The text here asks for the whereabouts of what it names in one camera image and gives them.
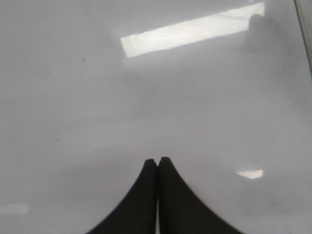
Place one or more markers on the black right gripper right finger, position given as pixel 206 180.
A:
pixel 180 211

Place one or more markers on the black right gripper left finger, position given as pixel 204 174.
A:
pixel 136 213

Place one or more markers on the white whiteboard with metal frame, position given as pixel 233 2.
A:
pixel 90 89

